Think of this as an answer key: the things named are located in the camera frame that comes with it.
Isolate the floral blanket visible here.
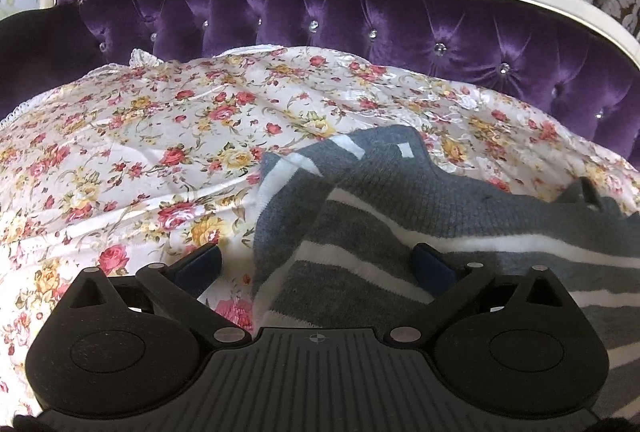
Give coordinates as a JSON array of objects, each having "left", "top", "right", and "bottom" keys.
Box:
[{"left": 0, "top": 44, "right": 640, "bottom": 419}]

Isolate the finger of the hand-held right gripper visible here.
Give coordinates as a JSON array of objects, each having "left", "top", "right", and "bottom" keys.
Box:
[{"left": 556, "top": 177, "right": 627, "bottom": 215}]

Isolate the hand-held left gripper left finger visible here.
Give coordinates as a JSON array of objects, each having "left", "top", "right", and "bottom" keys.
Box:
[{"left": 60, "top": 244, "right": 252, "bottom": 347}]

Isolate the grey white striped sweater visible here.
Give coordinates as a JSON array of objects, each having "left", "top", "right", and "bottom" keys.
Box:
[{"left": 252, "top": 124, "right": 640, "bottom": 429}]

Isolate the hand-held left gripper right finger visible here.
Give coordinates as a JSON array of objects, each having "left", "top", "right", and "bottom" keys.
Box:
[{"left": 387, "top": 245, "right": 581, "bottom": 344}]

